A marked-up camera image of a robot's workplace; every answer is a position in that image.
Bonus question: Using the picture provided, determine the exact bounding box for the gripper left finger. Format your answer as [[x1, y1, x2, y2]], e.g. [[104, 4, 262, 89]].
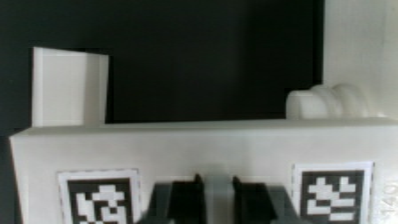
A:
[[143, 175, 206, 224]]

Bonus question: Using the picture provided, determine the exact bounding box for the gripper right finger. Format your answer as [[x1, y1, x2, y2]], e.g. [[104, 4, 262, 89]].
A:
[[232, 177, 296, 224]]

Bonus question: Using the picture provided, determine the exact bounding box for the white door panel front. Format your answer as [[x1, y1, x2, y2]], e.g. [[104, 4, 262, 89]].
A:
[[10, 48, 398, 224]]

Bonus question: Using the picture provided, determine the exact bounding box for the white cabinet box body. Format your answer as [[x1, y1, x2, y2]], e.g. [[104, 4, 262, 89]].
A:
[[285, 0, 398, 120]]

